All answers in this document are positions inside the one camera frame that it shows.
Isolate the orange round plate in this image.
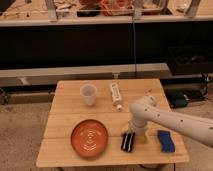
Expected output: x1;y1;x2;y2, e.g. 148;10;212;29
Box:
71;119;108;158

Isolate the blue sponge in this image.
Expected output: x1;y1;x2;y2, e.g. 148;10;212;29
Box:
157;130;175;153

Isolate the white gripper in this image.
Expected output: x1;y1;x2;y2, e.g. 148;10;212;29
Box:
128;121;147;135

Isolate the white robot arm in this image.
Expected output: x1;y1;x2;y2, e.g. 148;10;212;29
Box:
129;95;213;148

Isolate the background workbench shelf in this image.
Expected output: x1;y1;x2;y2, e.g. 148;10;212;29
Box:
0;0;213;27

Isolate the black box on right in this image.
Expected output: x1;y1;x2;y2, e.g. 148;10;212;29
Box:
166;46;213;75

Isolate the wooden table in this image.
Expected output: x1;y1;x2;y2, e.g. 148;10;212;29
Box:
36;79;189;167

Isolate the white tube bottle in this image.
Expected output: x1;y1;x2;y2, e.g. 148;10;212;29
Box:
110;83;122;111

